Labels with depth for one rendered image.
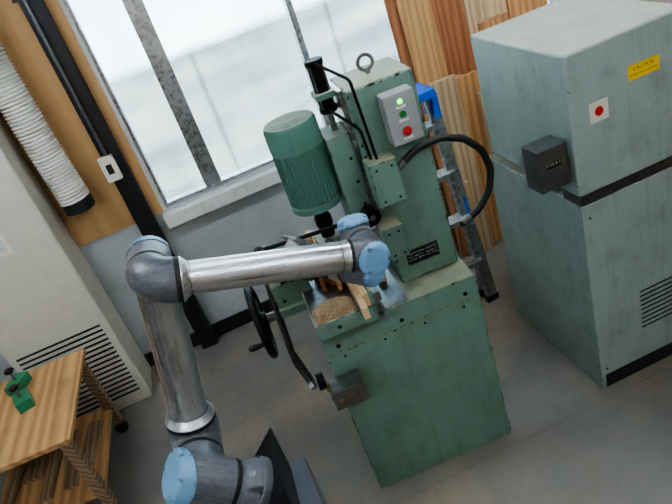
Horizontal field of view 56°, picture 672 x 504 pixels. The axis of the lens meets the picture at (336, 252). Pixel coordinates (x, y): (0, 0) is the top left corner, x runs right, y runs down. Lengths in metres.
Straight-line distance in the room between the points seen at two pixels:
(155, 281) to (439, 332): 1.10
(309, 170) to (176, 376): 0.74
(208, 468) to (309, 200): 0.87
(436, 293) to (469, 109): 1.55
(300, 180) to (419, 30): 1.62
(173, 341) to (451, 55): 2.34
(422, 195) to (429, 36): 1.49
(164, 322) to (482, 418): 1.38
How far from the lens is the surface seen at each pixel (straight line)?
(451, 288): 2.19
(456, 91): 3.43
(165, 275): 1.56
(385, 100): 1.91
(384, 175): 1.96
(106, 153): 3.30
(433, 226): 2.18
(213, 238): 3.58
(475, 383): 2.48
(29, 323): 3.46
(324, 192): 2.05
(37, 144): 3.22
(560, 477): 2.59
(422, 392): 2.41
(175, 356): 1.81
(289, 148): 1.97
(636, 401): 2.82
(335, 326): 2.02
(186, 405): 1.91
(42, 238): 3.25
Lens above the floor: 2.06
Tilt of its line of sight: 29 degrees down
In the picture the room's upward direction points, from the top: 20 degrees counter-clockwise
